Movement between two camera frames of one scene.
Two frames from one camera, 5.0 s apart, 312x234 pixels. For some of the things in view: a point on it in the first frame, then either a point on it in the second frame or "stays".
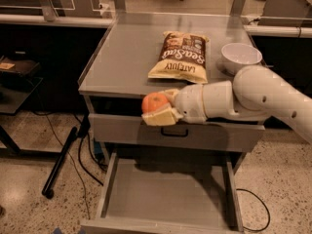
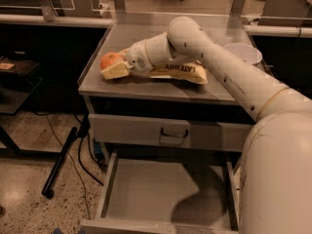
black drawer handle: x=174 y=135 stays
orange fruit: x=153 y=100 to x=109 y=58
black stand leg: x=84 y=132 stays
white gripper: x=190 y=102 to x=136 y=58
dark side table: x=19 y=80 stays
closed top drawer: x=133 y=131 stays
